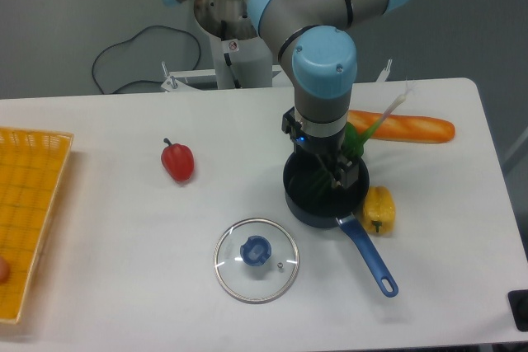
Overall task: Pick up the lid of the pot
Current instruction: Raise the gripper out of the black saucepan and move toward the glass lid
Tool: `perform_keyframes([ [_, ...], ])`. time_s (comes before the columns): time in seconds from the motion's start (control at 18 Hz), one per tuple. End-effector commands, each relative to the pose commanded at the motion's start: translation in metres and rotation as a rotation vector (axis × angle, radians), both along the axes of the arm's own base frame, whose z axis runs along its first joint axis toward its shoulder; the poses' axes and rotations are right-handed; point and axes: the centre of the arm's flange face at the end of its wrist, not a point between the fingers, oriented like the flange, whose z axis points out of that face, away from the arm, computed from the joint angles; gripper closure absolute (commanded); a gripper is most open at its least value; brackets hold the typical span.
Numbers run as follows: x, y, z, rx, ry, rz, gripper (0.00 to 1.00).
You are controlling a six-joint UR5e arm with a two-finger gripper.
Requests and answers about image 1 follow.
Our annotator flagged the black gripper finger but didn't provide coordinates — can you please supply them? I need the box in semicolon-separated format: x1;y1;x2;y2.
332;161;346;188
316;155;332;187

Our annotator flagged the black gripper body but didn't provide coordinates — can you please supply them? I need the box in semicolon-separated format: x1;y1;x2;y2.
281;107;357;187

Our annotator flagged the glass pot lid blue knob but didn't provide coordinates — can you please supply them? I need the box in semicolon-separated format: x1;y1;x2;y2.
213;217;300;304

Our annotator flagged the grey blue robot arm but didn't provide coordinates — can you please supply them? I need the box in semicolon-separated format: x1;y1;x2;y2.
163;0;408;188

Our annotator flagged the dark blue saucepan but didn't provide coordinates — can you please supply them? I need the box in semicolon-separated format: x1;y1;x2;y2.
283;153;398;298

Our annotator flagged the green scallion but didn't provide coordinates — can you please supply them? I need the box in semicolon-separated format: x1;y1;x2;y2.
288;82;415;204

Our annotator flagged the yellow bell pepper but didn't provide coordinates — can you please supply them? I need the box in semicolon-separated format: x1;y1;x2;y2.
361;186;396;235

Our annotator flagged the orange baguette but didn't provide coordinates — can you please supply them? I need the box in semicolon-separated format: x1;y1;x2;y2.
347;110;455;144

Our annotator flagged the red bell pepper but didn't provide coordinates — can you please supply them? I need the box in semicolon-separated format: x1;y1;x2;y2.
161;138;195;182

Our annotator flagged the black corner object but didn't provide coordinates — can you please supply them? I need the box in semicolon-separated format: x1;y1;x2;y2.
507;289;528;332

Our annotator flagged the yellow woven basket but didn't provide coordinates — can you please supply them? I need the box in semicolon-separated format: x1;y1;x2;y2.
1;127;74;324

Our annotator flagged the white metal bracket right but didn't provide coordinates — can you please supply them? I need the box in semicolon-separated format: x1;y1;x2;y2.
376;59;393;82

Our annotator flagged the white metal bracket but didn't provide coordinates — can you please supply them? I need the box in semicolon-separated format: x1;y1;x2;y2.
160;61;218;92
376;59;393;82

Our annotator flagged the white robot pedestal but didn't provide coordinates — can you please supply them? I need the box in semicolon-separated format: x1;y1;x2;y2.
193;0;274;90

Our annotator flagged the white metal bracket left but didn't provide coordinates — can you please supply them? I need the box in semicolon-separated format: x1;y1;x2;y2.
160;61;218;92

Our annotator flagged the black cable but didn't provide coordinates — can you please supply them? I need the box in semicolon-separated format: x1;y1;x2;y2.
91;25;203;95

